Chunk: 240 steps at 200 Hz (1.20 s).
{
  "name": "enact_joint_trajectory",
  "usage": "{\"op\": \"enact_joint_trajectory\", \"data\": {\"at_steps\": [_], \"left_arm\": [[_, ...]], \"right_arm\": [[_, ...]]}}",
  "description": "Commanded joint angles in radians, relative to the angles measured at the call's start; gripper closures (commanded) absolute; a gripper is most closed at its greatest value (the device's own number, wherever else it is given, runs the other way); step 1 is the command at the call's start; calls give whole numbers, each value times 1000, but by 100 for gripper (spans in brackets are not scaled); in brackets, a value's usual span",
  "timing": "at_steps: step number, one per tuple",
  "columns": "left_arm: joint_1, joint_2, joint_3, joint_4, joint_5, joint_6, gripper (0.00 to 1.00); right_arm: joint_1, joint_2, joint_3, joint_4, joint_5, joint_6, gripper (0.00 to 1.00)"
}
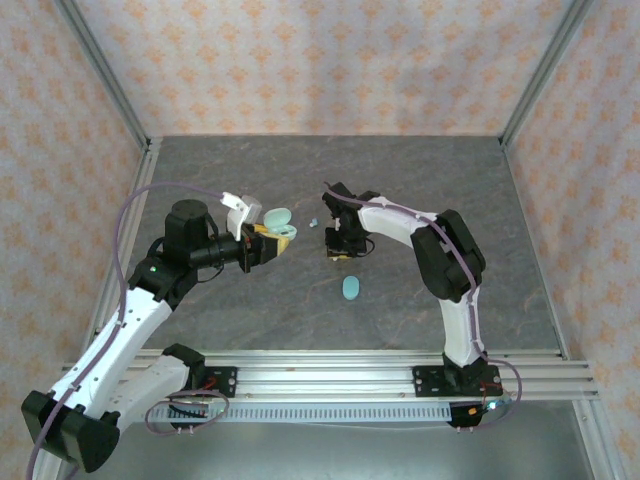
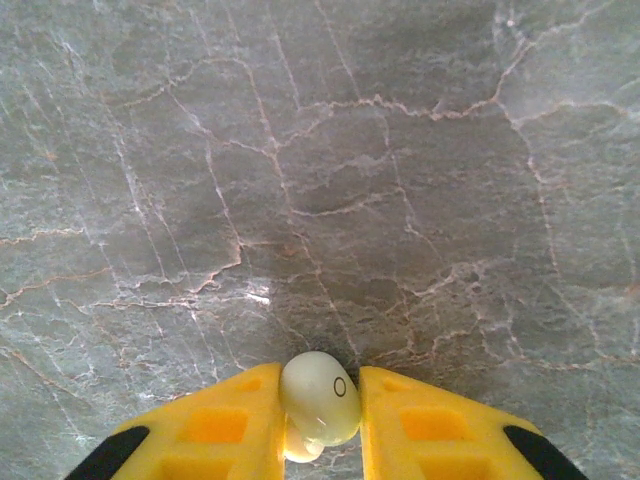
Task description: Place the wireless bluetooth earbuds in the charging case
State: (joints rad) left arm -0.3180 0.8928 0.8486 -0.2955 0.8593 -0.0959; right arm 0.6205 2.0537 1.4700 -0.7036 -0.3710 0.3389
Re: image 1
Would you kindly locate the pale green earbud charging case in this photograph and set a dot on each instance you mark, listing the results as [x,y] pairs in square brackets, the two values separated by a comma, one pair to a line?
[277,218]

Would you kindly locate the wide aluminium mounting rail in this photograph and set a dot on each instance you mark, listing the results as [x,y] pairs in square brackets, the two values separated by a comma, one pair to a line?
[325,375]

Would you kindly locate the aluminium frame post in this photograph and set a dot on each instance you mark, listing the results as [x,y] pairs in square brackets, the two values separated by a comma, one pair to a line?
[108,75]
[542,75]

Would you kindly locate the blue earbud charging case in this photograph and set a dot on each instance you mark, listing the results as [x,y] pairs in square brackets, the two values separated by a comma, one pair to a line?
[351,288]

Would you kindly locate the wide aluminium table edge rail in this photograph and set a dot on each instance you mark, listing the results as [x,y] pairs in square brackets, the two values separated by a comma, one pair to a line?
[145,175]

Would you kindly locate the thin aluminium table edge rail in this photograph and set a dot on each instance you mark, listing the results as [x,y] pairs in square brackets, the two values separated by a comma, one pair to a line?
[536,250]

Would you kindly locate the grey metal panel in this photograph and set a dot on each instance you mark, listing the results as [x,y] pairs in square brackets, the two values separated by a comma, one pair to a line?
[325,450]

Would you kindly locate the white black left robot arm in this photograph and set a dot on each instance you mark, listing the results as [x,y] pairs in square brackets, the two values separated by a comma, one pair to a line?
[125,330]

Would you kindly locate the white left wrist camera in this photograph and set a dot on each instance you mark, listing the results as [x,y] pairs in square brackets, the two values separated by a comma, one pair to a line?
[236,222]

